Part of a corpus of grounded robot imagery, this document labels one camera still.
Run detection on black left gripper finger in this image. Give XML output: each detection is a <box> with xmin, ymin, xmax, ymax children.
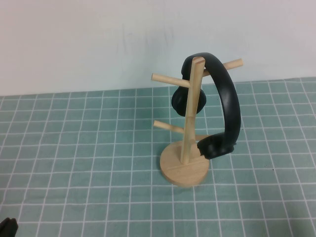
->
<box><xmin>0</xmin><ymin>217</ymin><xmax>12</xmax><ymax>230</ymax></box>
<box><xmin>0</xmin><ymin>218</ymin><xmax>19</xmax><ymax>237</ymax></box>

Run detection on black over-ear headphones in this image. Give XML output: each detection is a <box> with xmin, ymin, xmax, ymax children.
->
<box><xmin>171</xmin><ymin>52</ymin><xmax>241</xmax><ymax>159</ymax></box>

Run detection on wooden peg headphone stand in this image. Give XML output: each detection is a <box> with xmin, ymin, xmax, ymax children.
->
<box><xmin>151</xmin><ymin>56</ymin><xmax>244</xmax><ymax>187</ymax></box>

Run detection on teal white checked tablecloth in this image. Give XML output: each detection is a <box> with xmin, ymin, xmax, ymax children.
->
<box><xmin>0</xmin><ymin>77</ymin><xmax>316</xmax><ymax>237</ymax></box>

